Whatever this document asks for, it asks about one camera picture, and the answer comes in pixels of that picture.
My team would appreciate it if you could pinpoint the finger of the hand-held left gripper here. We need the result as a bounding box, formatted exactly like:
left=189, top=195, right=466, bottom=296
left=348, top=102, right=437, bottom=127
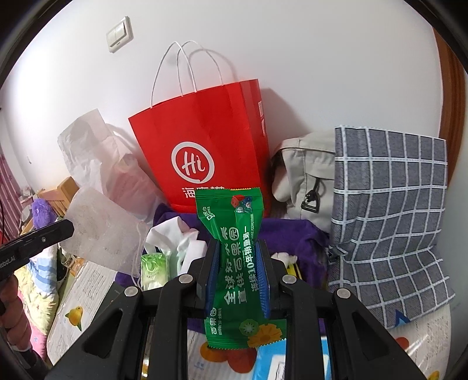
left=0, top=219, right=76, bottom=257

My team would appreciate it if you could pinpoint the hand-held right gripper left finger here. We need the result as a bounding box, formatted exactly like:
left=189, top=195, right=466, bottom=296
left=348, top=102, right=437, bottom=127
left=46, top=239, right=222, bottom=380

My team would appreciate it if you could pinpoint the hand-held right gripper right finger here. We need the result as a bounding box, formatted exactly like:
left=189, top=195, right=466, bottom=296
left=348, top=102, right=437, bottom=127
left=255, top=239, right=426, bottom=380

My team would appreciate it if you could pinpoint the green wet wipe packet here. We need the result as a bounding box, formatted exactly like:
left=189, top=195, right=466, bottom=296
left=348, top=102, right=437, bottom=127
left=195, top=186, right=289, bottom=352

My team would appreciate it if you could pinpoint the translucent white plastic bag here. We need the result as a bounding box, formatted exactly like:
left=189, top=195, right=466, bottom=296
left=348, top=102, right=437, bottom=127
left=58, top=186, right=149, bottom=290

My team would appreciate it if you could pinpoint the person's left hand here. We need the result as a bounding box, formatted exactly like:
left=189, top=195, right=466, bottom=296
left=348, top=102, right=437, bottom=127
left=0, top=274, right=33, bottom=347

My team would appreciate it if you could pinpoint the purple plush toy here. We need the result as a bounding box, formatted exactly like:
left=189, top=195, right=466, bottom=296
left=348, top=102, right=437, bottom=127
left=31, top=198, right=56, bottom=229

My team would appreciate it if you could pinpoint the purple towel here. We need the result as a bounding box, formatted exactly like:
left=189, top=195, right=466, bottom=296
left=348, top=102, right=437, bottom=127
left=152, top=211, right=331, bottom=337

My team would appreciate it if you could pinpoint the wooden headboard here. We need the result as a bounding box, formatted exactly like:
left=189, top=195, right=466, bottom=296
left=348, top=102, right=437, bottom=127
left=38, top=176, right=80, bottom=222

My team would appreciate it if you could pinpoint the white sock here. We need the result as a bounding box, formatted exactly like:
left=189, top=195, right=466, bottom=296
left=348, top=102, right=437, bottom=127
left=145, top=217, right=210, bottom=275

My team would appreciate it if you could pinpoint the light green tissue pack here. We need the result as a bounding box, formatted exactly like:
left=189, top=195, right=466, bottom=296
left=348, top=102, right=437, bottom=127
left=141, top=252, right=169, bottom=292

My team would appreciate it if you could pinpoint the fruit print tablecloth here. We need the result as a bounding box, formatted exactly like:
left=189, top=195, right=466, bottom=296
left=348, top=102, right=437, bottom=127
left=46, top=261, right=443, bottom=380

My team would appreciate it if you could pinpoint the blue tissue pack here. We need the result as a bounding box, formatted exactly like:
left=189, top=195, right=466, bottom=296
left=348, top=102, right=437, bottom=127
left=256, top=334, right=333, bottom=380

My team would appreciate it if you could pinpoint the grey backpack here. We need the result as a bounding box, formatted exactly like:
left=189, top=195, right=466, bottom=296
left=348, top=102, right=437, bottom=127
left=271, top=129, right=338, bottom=234

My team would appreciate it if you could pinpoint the red paper bag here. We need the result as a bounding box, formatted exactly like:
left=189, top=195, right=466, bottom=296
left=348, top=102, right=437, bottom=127
left=128, top=40, right=272, bottom=217

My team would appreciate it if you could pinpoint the grey checked fabric bag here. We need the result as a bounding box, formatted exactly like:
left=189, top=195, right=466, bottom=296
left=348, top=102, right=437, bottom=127
left=326, top=125, right=457, bottom=321

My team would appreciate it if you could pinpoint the white wall light switch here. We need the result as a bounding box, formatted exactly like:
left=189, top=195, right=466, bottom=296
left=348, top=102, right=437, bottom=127
left=106, top=16, right=133, bottom=54

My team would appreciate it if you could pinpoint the wooden door frame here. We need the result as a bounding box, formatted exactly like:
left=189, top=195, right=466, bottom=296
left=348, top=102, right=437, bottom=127
left=434, top=27, right=468, bottom=147

